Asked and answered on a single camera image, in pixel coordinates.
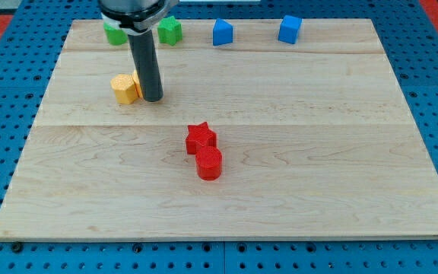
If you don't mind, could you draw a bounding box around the red star block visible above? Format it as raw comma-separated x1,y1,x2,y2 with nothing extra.
186,122,217,155

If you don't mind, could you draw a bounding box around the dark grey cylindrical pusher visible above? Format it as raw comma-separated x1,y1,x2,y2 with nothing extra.
129,29,163,102

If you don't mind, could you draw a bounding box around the red cylinder block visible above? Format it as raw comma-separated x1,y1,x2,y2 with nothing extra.
195,146,223,180

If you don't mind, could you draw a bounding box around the blue triangular block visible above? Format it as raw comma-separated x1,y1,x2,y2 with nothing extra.
212,18,233,46

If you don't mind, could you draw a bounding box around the green star block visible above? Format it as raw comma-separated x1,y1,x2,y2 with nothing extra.
157,16,183,46

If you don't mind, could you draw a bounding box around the yellow block behind pusher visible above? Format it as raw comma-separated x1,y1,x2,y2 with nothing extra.
132,70,143,98

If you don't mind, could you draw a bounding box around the light wooden board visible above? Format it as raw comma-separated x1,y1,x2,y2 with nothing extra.
0,19,438,242

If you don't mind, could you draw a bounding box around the green round block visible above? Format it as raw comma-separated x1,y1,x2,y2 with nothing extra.
103,23,128,46

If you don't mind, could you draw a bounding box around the blue cube block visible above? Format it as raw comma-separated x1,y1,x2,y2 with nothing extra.
278,15,303,44

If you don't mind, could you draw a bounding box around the yellow hexagon block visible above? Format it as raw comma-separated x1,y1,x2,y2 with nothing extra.
110,74,139,104

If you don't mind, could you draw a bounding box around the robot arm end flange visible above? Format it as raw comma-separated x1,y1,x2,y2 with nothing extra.
97,0,179,36

